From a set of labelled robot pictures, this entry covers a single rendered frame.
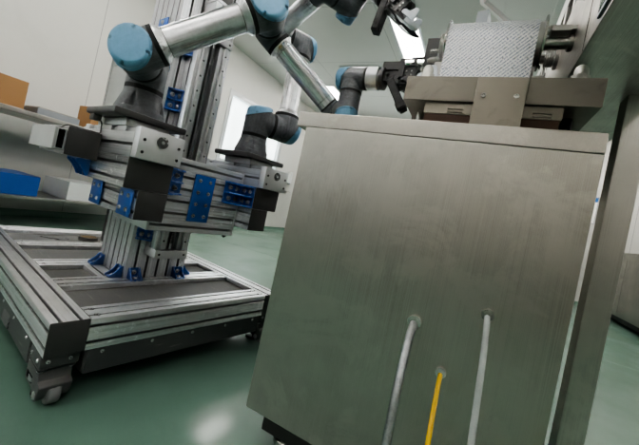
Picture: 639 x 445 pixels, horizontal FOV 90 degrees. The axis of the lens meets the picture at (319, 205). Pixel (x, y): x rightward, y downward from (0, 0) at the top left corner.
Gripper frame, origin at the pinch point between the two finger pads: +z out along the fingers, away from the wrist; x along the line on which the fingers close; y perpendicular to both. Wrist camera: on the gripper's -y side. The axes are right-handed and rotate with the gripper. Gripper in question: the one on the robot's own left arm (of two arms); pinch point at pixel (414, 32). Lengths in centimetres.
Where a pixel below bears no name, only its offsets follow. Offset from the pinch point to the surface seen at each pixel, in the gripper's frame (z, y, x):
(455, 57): 19.4, 1.3, -5.5
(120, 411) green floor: 48, -128, -43
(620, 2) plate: 45, 18, -32
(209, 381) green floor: 53, -124, -16
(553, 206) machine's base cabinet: 68, -14, -31
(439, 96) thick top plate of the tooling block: 33.1, -13.4, -25.2
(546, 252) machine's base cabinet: 73, -21, -31
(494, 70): 30.5, 5.4, -5.5
